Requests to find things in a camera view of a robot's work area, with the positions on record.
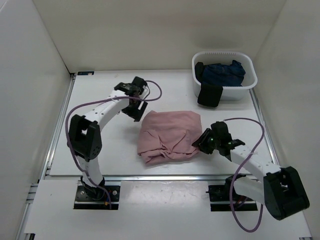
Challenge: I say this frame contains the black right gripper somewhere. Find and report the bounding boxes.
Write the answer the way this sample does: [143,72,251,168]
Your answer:
[192,127,220,154]

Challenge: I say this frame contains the pink trousers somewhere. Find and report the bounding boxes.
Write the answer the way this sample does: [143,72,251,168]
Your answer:
[137,110,203,165]

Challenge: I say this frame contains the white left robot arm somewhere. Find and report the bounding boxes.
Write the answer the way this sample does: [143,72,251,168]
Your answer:
[65,77,150,202]

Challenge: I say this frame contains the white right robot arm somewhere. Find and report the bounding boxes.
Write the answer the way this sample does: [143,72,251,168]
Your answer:
[192,127,310,220]

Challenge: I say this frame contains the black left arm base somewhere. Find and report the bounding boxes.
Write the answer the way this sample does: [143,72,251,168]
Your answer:
[73,182,121,211]

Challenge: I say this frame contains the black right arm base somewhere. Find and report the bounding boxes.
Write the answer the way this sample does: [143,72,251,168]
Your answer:
[206,185,258,212]

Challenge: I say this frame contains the black trousers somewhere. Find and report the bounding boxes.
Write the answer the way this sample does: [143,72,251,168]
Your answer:
[194,62,223,108]

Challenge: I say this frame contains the dark blue trousers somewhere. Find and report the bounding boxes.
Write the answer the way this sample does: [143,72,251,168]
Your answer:
[201,60,246,87]

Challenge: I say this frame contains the white plastic basket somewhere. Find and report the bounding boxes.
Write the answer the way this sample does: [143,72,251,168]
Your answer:
[191,51,258,101]

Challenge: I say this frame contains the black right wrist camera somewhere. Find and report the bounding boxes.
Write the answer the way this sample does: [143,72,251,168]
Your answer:
[210,121,232,142]

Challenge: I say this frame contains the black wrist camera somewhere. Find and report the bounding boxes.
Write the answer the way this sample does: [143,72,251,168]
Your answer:
[131,76,148,95]
[210,121,232,142]

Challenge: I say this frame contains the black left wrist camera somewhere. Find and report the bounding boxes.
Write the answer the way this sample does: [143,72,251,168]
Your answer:
[131,76,148,95]

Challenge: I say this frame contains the aluminium right rail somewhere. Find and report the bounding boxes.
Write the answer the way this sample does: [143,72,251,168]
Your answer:
[249,88,279,165]

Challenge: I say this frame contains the aluminium rail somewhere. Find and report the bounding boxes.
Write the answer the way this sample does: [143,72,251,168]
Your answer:
[37,73,77,183]
[37,174,231,182]
[249,88,279,165]

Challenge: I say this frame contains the aluminium left rail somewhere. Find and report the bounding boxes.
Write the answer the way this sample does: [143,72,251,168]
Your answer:
[37,73,77,183]

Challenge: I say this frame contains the aluminium front rail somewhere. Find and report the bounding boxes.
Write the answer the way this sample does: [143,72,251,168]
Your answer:
[37,174,231,182]

